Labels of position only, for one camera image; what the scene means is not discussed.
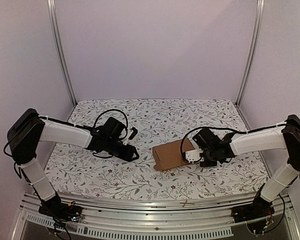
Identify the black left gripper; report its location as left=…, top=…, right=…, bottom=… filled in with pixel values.
left=104, top=137, right=140, bottom=162

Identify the brown cardboard box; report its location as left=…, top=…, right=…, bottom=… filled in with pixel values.
left=152, top=139, right=189, bottom=171

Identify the floral patterned table mat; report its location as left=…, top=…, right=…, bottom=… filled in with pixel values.
left=45, top=99, right=269, bottom=201

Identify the right robot arm white sleeve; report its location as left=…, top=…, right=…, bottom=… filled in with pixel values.
left=192, top=114, right=300, bottom=205

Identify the robot arm white sleeve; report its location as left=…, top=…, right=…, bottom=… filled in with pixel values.
left=3, top=108, right=126, bottom=203
left=192, top=114, right=300, bottom=205

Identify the left robot arm white sleeve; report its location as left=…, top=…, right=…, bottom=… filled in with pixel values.
left=3, top=108, right=126, bottom=203

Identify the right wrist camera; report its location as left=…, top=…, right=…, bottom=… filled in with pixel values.
left=183, top=149, right=203, bottom=164

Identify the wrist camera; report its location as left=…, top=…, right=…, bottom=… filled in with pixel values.
left=183, top=149, right=203, bottom=164
left=122, top=127, right=138, bottom=146

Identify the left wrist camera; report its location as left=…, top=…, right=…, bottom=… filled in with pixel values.
left=122, top=127, right=138, bottom=146

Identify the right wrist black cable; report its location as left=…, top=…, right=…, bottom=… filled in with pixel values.
left=179, top=126, right=251, bottom=156

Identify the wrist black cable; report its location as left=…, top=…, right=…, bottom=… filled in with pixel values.
left=92, top=109, right=130, bottom=133
left=179, top=126, right=251, bottom=156

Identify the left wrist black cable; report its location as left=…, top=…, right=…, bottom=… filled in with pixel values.
left=92, top=109, right=130, bottom=133

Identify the aluminium front rail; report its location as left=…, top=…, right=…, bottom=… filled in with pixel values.
left=9, top=192, right=300, bottom=240

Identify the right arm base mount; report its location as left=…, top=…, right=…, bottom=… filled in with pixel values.
left=231, top=201, right=275, bottom=223

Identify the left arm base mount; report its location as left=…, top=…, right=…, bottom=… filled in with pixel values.
left=38, top=196, right=83, bottom=222

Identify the right aluminium frame post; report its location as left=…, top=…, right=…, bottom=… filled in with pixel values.
left=235, top=0, right=265, bottom=108

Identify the aluminium frame post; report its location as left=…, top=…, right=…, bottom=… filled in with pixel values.
left=235, top=0, right=265, bottom=108
left=46, top=0, right=78, bottom=107

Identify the left aluminium frame post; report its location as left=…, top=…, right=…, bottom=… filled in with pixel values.
left=46, top=0, right=78, bottom=107

